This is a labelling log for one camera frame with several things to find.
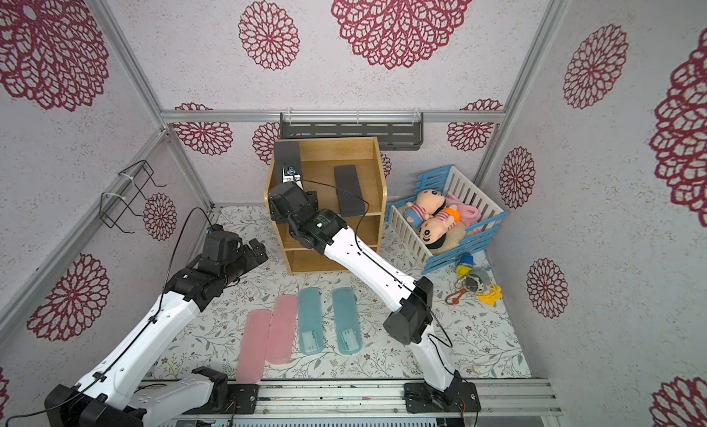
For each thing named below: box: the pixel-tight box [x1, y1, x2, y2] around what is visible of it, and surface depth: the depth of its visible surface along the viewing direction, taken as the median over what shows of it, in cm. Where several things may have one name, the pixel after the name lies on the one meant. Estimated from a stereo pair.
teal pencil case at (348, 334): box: [332, 287, 363, 356], surface depth 89 cm
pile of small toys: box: [445, 253, 504, 307], surface depth 94 cm
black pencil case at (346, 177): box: [334, 164, 366, 218], surface depth 85 cm
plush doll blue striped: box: [404, 188, 446, 229], surface depth 105 cm
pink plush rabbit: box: [444, 191, 482, 226], surface depth 102 cm
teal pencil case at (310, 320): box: [298, 287, 325, 356], surface depth 89 cm
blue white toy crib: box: [384, 164, 509, 275], surface depth 102 cm
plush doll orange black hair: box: [418, 204, 462, 250], surface depth 97 cm
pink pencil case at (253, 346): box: [235, 309, 272, 385], surface depth 85 cm
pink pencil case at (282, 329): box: [265, 294, 298, 366], surface depth 87 cm
